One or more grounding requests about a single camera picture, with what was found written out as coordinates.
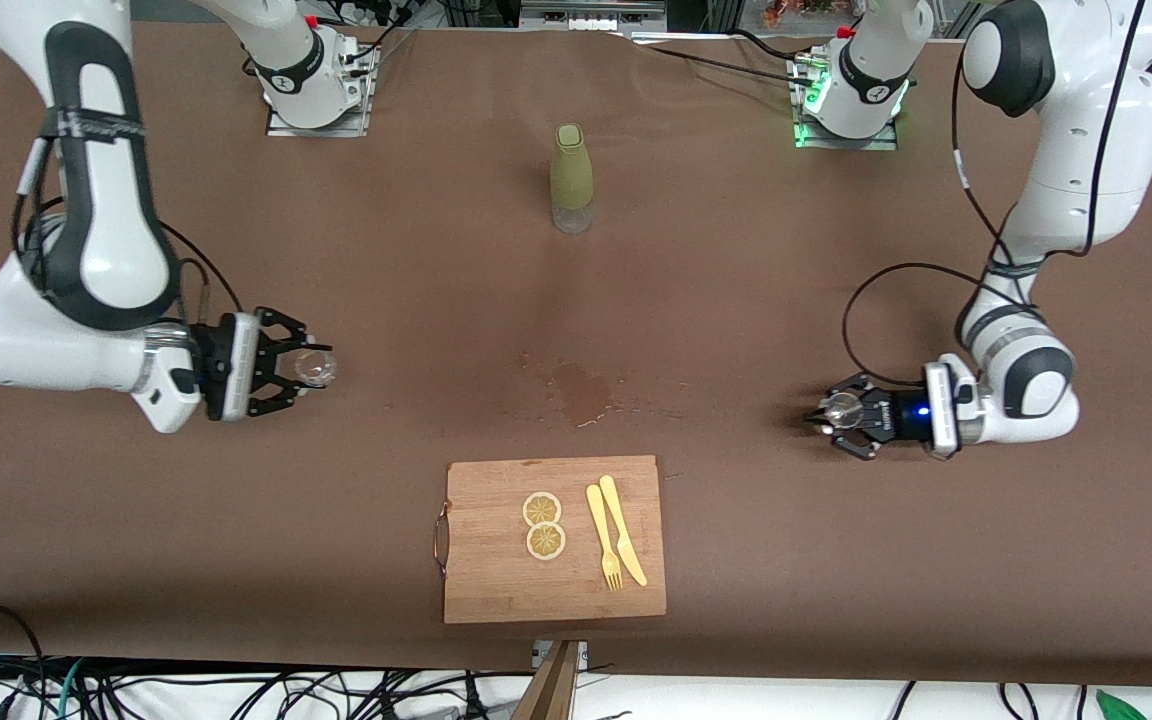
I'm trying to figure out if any steel double jigger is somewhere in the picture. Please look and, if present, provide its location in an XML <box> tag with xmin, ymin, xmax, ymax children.
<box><xmin>821</xmin><ymin>392</ymin><xmax>867</xmax><ymax>433</ymax></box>

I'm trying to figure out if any small clear glass cup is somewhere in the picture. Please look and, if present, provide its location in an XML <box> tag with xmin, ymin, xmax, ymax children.
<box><xmin>294</xmin><ymin>347</ymin><xmax>339</xmax><ymax>389</ymax></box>

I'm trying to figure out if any yellow plastic knife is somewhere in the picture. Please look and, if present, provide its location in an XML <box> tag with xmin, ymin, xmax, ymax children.
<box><xmin>599</xmin><ymin>474</ymin><xmax>649</xmax><ymax>588</ymax></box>

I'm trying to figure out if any yellow plastic fork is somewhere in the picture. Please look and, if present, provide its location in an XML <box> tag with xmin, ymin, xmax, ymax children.
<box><xmin>586</xmin><ymin>484</ymin><xmax>624</xmax><ymax>592</ymax></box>

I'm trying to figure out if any wooden cutting board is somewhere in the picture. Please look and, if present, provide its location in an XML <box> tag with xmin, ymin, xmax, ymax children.
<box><xmin>433</xmin><ymin>455</ymin><xmax>668</xmax><ymax>625</ymax></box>

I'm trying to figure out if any green sleeved glass bottle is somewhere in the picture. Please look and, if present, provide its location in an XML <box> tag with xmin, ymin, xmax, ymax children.
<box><xmin>549</xmin><ymin>123</ymin><xmax>595</xmax><ymax>235</ymax></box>

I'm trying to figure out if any green plastic object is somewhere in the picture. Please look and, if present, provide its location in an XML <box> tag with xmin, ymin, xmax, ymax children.
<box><xmin>1096</xmin><ymin>688</ymin><xmax>1149</xmax><ymax>720</ymax></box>

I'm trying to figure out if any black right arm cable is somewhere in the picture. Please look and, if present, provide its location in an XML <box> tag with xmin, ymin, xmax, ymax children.
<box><xmin>11</xmin><ymin>130</ymin><xmax>247</xmax><ymax>321</ymax></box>

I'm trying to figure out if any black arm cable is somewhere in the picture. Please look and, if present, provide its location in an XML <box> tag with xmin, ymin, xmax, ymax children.
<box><xmin>843</xmin><ymin>0</ymin><xmax>1147</xmax><ymax>388</ymax></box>
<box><xmin>11</xmin><ymin>130</ymin><xmax>247</xmax><ymax>321</ymax></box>

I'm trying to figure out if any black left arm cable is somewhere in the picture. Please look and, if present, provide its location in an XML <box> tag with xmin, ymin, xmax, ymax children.
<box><xmin>843</xmin><ymin>0</ymin><xmax>1147</xmax><ymax>388</ymax></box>

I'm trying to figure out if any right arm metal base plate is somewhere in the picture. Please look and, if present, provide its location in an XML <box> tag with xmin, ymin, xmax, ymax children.
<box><xmin>266</xmin><ymin>45</ymin><xmax>373</xmax><ymax>139</ymax></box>

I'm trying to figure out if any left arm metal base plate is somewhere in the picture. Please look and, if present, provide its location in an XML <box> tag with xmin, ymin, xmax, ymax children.
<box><xmin>792</xmin><ymin>55</ymin><xmax>899</xmax><ymax>151</ymax></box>

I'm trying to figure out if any black base cable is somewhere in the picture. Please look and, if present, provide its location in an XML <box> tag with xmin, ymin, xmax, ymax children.
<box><xmin>331</xmin><ymin>5</ymin><xmax>417</xmax><ymax>76</ymax></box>

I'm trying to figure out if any black table cable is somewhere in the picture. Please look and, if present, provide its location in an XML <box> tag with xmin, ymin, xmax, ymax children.
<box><xmin>626</xmin><ymin>35</ymin><xmax>822</xmax><ymax>91</ymax></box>

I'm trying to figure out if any metal stand bracket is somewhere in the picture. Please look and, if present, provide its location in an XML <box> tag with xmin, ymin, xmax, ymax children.
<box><xmin>533</xmin><ymin>640</ymin><xmax>589</xmax><ymax>673</ymax></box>

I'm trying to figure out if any teal cable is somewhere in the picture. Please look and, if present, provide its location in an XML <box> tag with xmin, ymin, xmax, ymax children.
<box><xmin>54</xmin><ymin>658</ymin><xmax>89</xmax><ymax>720</ymax></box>

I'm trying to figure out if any wooden camera stand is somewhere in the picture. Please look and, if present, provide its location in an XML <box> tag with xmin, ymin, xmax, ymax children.
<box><xmin>511</xmin><ymin>640</ymin><xmax>582</xmax><ymax>720</ymax></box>

